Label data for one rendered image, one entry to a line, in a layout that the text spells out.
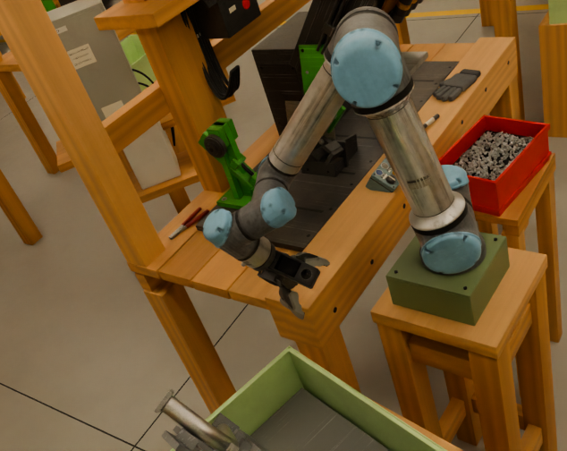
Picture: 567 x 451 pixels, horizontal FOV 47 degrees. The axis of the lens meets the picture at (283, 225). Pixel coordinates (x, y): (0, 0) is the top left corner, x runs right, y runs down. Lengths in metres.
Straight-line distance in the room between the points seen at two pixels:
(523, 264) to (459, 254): 0.38
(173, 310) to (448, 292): 0.96
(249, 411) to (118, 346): 1.85
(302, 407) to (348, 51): 0.78
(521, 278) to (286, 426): 0.65
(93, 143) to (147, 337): 1.54
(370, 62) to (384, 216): 0.82
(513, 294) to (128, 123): 1.18
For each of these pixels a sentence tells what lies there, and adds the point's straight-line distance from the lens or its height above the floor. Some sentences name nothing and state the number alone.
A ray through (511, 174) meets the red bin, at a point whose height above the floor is 0.89.
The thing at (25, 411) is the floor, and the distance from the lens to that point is 3.25.
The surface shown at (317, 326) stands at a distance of 1.66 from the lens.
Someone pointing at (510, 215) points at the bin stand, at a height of 0.80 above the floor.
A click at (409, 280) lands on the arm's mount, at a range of 1.54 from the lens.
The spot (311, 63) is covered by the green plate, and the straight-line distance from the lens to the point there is 2.03.
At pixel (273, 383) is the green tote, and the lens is 1.46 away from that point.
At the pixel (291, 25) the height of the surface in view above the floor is 1.24.
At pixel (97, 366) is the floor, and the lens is 3.21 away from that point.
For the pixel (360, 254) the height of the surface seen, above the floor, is 0.86.
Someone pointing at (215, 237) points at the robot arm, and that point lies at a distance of 1.35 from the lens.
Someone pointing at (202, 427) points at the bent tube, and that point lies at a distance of 1.14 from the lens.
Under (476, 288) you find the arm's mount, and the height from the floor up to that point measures 0.94.
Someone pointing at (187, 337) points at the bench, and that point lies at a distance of 2.21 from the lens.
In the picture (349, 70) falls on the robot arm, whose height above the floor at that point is 1.54.
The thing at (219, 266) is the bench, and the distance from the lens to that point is 1.88.
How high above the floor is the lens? 1.97
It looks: 34 degrees down
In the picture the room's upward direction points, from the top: 20 degrees counter-clockwise
